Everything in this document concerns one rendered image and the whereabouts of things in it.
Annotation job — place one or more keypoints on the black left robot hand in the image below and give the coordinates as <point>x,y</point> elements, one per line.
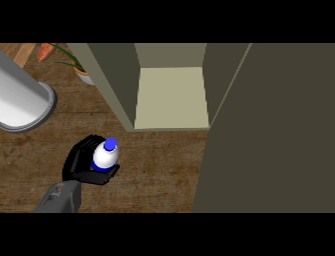
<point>75,163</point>

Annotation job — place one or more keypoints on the white bottle with blue cap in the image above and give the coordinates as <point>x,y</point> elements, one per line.
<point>106,156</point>

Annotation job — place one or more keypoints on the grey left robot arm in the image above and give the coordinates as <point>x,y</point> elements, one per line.
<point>58,199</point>

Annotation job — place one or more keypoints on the olive open cabinet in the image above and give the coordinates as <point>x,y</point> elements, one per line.
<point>168,96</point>

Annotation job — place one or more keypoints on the dark olive cabinet door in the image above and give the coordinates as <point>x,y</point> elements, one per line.
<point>278,133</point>

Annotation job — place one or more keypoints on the white cylinder with grey base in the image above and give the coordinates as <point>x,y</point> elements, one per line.
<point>8,91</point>

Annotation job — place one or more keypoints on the potted green plant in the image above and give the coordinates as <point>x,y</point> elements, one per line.
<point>76,65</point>

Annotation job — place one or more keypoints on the orange carrot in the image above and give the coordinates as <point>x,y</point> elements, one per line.
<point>45,52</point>

